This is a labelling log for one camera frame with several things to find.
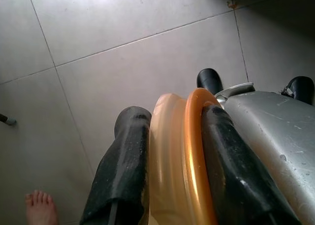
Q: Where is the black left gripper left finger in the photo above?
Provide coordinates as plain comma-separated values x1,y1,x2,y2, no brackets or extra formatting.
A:
79,105,152,225

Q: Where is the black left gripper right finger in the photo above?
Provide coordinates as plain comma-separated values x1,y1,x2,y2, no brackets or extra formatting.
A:
200,103,302,225

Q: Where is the round container orange lid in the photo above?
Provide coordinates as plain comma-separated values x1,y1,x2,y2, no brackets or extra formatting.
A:
147,88,223,225

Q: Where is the person's bare foot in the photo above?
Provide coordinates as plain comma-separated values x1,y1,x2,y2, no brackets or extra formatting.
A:
24,190,60,225

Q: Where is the black robot left foot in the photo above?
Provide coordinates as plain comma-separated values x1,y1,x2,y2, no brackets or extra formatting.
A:
196,68,224,95

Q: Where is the black robot foot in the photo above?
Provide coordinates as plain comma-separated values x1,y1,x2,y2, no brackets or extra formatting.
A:
196,68,224,95
278,76,315,104

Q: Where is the black robot right foot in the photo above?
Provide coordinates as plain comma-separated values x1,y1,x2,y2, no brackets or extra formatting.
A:
278,76,315,104

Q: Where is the grey tipped pole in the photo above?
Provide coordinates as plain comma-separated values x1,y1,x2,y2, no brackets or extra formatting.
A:
0,113,17,126

